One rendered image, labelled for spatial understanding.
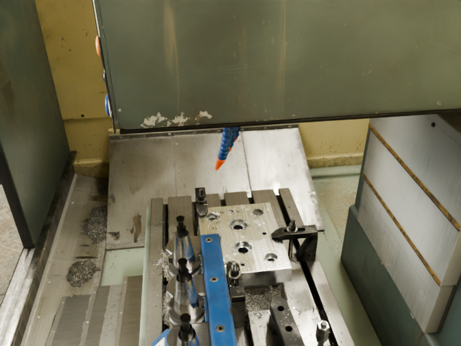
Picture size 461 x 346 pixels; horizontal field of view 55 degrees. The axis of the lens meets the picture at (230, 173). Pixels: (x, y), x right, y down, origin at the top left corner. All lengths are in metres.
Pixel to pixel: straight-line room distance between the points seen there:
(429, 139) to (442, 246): 0.24
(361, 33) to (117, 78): 0.31
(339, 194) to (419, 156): 1.12
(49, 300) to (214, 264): 0.91
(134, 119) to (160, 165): 1.41
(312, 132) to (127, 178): 0.91
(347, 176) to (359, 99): 1.69
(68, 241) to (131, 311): 0.53
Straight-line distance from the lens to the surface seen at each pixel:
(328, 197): 2.16
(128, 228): 1.86
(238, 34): 0.56
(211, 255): 0.87
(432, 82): 0.68
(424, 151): 1.09
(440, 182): 1.05
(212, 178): 1.95
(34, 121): 1.75
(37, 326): 1.59
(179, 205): 1.55
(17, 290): 1.54
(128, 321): 1.41
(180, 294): 0.75
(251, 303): 1.22
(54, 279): 1.72
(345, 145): 2.31
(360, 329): 1.58
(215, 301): 0.79
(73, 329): 1.49
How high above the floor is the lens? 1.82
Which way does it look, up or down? 33 degrees down
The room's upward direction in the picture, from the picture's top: 1 degrees counter-clockwise
